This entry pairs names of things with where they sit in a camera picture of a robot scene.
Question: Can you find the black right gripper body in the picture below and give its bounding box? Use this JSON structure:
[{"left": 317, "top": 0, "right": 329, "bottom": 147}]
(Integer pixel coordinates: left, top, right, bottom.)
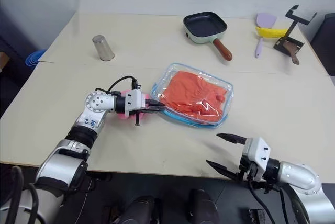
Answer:
[{"left": 236, "top": 153, "right": 260, "bottom": 183}]

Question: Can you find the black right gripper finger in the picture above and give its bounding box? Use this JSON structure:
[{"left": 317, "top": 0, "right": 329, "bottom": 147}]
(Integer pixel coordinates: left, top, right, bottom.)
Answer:
[
  {"left": 216, "top": 133, "right": 247, "bottom": 145},
  {"left": 205, "top": 159, "right": 242, "bottom": 182}
]

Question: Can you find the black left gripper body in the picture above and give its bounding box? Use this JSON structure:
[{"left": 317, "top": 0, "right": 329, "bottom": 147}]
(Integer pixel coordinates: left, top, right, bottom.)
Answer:
[{"left": 130, "top": 99, "right": 158, "bottom": 127}]

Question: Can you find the clear plastic zipper pouch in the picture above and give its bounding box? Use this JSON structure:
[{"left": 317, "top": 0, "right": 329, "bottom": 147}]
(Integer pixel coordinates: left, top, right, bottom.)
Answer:
[{"left": 151, "top": 62, "right": 235, "bottom": 130}]

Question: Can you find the orange cloth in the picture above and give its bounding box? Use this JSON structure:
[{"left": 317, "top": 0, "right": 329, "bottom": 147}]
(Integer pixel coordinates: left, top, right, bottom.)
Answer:
[{"left": 160, "top": 70, "right": 228, "bottom": 118}]

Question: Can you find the pink round sponge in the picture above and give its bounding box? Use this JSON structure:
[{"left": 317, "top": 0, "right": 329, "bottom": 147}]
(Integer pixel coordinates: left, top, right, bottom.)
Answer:
[{"left": 115, "top": 89, "right": 152, "bottom": 121}]

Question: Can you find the dark rounded shape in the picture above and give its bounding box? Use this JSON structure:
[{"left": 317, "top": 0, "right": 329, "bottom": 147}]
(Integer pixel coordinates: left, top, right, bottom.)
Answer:
[
  {"left": 187, "top": 188, "right": 220, "bottom": 224},
  {"left": 118, "top": 195, "right": 162, "bottom": 224}
]

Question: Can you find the small black block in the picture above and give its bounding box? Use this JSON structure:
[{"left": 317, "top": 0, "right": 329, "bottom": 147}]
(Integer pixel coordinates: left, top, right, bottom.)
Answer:
[{"left": 248, "top": 208, "right": 268, "bottom": 224}]

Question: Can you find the steel cup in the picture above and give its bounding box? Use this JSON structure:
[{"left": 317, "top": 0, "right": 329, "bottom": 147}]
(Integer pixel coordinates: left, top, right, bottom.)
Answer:
[{"left": 92, "top": 35, "right": 116, "bottom": 62}]

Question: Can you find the green square frying pan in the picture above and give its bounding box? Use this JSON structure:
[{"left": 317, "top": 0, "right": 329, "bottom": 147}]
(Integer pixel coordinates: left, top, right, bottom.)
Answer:
[{"left": 183, "top": 11, "right": 233, "bottom": 62}]

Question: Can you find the yellow toy banana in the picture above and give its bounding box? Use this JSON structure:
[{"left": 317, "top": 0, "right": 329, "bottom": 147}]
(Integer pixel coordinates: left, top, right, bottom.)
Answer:
[{"left": 255, "top": 26, "right": 289, "bottom": 39}]

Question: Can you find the purple silicone spatula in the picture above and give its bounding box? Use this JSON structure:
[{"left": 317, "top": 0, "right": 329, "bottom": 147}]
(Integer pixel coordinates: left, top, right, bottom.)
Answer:
[{"left": 254, "top": 12, "right": 278, "bottom": 59}]

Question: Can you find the blue plastic stack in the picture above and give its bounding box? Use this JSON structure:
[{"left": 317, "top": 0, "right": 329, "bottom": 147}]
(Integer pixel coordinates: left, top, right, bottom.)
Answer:
[{"left": 25, "top": 48, "right": 48, "bottom": 71}]

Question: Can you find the silver robot torso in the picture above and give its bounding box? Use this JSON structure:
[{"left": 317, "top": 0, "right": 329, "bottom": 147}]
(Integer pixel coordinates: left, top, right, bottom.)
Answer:
[{"left": 0, "top": 179, "right": 65, "bottom": 224}]

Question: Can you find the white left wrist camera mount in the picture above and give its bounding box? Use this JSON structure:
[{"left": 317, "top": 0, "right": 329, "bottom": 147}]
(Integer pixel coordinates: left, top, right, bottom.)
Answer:
[{"left": 124, "top": 89, "right": 147, "bottom": 118}]

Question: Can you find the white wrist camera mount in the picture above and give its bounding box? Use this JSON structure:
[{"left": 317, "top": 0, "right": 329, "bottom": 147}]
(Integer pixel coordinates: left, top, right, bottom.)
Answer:
[
  {"left": 241, "top": 137, "right": 272, "bottom": 181},
  {"left": 124, "top": 89, "right": 147, "bottom": 118}
]

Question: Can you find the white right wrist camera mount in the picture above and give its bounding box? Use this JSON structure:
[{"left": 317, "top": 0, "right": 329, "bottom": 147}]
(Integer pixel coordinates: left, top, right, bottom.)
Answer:
[{"left": 241, "top": 137, "right": 272, "bottom": 181}]

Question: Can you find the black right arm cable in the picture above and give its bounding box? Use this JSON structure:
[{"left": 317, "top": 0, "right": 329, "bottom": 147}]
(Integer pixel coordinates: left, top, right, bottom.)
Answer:
[{"left": 247, "top": 167, "right": 316, "bottom": 224}]

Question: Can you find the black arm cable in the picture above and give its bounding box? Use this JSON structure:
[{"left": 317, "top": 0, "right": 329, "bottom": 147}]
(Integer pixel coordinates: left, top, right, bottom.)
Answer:
[
  {"left": 94, "top": 76, "right": 143, "bottom": 96},
  {"left": 247, "top": 167, "right": 316, "bottom": 224}
]

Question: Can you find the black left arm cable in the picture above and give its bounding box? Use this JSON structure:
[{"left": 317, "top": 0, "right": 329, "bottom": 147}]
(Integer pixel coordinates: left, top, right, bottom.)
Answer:
[{"left": 94, "top": 76, "right": 143, "bottom": 96}]

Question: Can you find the brown handled knife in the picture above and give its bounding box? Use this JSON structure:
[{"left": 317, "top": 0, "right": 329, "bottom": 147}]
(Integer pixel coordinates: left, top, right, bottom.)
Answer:
[{"left": 283, "top": 40, "right": 301, "bottom": 65}]

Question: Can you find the black torso cable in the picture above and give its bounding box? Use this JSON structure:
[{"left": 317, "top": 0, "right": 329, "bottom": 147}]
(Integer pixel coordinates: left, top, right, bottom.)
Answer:
[{"left": 9, "top": 165, "right": 40, "bottom": 224}]

